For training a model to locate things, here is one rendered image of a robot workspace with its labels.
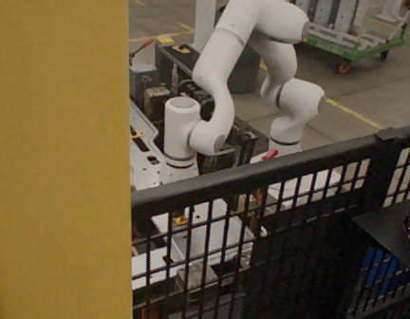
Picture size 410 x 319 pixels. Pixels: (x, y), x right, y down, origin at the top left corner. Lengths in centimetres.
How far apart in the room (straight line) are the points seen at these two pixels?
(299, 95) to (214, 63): 56
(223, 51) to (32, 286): 93
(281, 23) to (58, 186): 110
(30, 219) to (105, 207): 5
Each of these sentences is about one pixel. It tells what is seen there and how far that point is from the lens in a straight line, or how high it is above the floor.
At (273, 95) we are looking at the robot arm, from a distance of 171.
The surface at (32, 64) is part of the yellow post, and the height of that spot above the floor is 175.
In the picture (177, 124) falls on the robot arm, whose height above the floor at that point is 131.
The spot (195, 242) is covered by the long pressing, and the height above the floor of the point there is 100.
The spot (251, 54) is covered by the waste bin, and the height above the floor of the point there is 40.
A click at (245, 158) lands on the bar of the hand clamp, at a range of 132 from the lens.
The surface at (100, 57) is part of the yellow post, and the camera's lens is 28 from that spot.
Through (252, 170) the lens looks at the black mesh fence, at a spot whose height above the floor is 155.
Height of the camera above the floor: 184
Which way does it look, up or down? 32 degrees down
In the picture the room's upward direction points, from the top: 5 degrees clockwise
